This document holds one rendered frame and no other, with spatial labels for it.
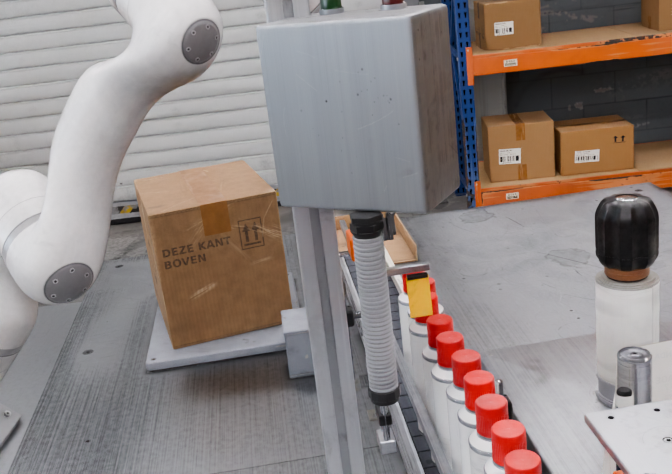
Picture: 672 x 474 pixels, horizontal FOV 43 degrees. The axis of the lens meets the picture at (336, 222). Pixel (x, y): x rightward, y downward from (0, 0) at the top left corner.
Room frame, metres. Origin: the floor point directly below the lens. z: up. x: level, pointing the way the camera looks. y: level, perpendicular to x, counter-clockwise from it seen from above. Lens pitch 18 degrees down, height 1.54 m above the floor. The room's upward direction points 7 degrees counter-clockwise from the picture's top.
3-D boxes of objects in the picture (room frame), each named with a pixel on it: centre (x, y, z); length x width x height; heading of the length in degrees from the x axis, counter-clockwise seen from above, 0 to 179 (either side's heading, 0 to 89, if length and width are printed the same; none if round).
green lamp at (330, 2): (0.90, -0.02, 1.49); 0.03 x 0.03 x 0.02
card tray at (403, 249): (1.97, -0.04, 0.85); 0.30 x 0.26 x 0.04; 5
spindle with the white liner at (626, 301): (1.07, -0.39, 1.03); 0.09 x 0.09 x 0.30
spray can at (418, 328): (1.04, -0.11, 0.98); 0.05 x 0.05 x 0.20
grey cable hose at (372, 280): (0.80, -0.03, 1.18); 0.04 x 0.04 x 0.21
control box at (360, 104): (0.86, -0.04, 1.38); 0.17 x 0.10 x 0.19; 60
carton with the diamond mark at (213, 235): (1.64, 0.26, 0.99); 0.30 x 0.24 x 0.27; 16
